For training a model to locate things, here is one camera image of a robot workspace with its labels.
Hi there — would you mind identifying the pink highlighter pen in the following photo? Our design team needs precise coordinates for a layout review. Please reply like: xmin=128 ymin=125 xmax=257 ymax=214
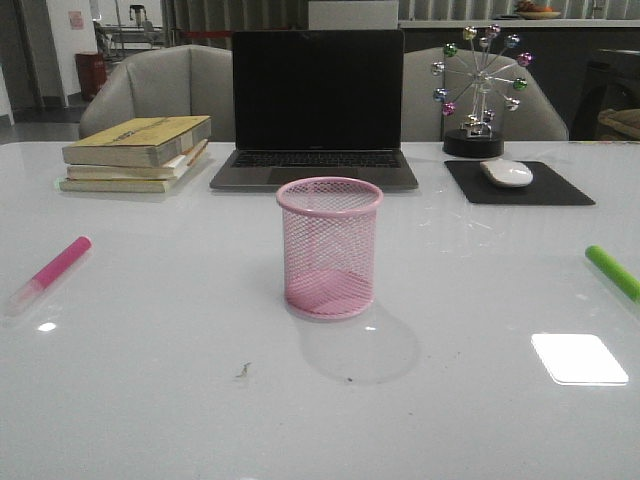
xmin=5 ymin=236 xmax=92 ymax=317

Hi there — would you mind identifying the green highlighter pen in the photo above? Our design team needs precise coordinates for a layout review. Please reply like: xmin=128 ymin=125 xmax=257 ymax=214
xmin=585 ymin=245 xmax=639 ymax=304

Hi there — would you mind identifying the pink mesh pen holder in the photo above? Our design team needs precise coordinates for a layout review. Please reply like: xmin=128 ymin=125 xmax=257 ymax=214
xmin=276 ymin=176 xmax=383 ymax=320

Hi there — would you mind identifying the grey open laptop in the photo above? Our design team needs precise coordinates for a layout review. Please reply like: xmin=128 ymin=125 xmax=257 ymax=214
xmin=210 ymin=29 xmax=418 ymax=190

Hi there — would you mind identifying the middle white book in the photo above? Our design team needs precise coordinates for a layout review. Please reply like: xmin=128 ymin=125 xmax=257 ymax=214
xmin=67 ymin=140 xmax=209 ymax=180

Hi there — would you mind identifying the bottom yellow-green book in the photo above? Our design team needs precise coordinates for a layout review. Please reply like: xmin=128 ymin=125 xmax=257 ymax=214
xmin=59 ymin=152 xmax=211 ymax=194

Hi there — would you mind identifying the top yellow book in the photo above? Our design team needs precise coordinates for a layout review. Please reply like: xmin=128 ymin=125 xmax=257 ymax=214
xmin=62 ymin=115 xmax=211 ymax=167

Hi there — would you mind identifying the right grey armchair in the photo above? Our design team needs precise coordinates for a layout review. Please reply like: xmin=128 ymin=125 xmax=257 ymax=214
xmin=401 ymin=47 xmax=568 ymax=142

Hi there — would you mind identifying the grey armchair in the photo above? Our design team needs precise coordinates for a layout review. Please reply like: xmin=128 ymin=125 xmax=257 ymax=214
xmin=79 ymin=45 xmax=235 ymax=142
xmin=401 ymin=47 xmax=568 ymax=142

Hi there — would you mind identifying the white computer mouse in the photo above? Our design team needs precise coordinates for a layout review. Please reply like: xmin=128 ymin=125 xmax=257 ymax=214
xmin=479 ymin=158 xmax=534 ymax=188

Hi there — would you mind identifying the left grey armchair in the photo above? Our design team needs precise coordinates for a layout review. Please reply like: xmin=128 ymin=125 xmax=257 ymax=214
xmin=79 ymin=45 xmax=235 ymax=142

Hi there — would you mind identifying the ferris wheel desk ornament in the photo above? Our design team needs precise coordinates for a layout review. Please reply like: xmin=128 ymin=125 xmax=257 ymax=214
xmin=429 ymin=23 xmax=533 ymax=158

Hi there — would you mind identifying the black mouse pad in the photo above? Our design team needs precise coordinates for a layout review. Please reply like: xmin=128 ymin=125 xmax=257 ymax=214
xmin=444 ymin=160 xmax=596 ymax=206

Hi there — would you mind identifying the red bin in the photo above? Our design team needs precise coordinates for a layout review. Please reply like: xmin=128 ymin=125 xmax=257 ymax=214
xmin=75 ymin=52 xmax=107 ymax=101

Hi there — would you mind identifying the fruit bowl on counter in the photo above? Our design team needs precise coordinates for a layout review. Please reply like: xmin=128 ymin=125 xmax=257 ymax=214
xmin=514 ymin=0 xmax=561 ymax=20

